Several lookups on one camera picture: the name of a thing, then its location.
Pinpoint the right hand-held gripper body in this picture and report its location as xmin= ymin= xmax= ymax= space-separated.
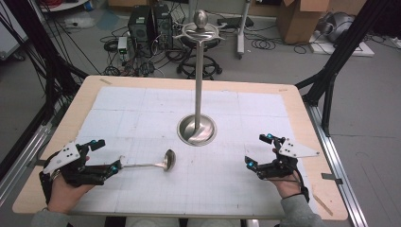
xmin=256 ymin=137 xmax=321 ymax=182

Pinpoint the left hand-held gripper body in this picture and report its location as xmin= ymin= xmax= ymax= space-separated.
xmin=42 ymin=141 xmax=107 ymax=187

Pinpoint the all-steel ladle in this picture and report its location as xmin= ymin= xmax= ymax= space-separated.
xmin=118 ymin=148 xmax=177 ymax=172

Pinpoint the person's right hand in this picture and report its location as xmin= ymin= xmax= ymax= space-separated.
xmin=268 ymin=171 xmax=303 ymax=200

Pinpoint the person's left hand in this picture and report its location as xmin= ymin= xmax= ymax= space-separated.
xmin=46 ymin=169 xmax=96 ymax=216

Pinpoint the white grid paper mat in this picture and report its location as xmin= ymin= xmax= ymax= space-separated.
xmin=67 ymin=85 xmax=318 ymax=219

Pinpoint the wooden table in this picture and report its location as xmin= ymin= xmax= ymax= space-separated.
xmin=12 ymin=75 xmax=349 ymax=221

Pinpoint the wooden stick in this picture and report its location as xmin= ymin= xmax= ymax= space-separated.
xmin=311 ymin=192 xmax=334 ymax=218

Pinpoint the steel utensil stand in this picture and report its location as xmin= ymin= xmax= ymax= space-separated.
xmin=172 ymin=9 xmax=226 ymax=148

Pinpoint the black wheeled stool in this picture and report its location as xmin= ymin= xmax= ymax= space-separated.
xmin=175 ymin=37 xmax=223 ymax=80

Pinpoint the small grey power box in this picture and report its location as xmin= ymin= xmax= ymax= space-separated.
xmin=117 ymin=36 xmax=129 ymax=55

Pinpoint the white stand pole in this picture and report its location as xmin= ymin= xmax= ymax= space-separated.
xmin=235 ymin=0 xmax=253 ymax=61

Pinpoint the white floor board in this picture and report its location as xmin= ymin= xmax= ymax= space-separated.
xmin=307 ymin=30 xmax=376 ymax=59

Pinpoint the cardboard box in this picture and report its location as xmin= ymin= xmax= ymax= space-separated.
xmin=275 ymin=0 xmax=331 ymax=45

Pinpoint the flat black device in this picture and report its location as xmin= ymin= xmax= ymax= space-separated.
xmin=217 ymin=16 xmax=255 ymax=30

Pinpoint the black computer tower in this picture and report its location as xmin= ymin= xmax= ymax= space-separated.
xmin=152 ymin=3 xmax=174 ymax=50
xmin=127 ymin=5 xmax=153 ymax=50

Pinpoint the grey rounded device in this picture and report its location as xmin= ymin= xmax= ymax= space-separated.
xmin=316 ymin=11 xmax=356 ymax=44

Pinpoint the white cabinet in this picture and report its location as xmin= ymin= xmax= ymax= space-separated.
xmin=0 ymin=0 xmax=30 ymax=61

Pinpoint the white round table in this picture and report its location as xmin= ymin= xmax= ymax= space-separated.
xmin=38 ymin=0 xmax=92 ymax=13

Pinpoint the aluminium rail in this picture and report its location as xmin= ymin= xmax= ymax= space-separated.
xmin=303 ymin=102 xmax=369 ymax=227
xmin=0 ymin=123 xmax=54 ymax=206

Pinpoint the tangle of black cables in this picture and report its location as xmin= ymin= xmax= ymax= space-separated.
xmin=99 ymin=26 xmax=179 ymax=78

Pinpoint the black frame stand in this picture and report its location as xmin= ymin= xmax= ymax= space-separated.
xmin=0 ymin=0 xmax=90 ymax=179
xmin=295 ymin=0 xmax=393 ymax=137

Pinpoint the coiled black cable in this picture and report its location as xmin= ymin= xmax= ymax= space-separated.
xmin=250 ymin=37 xmax=276 ymax=51

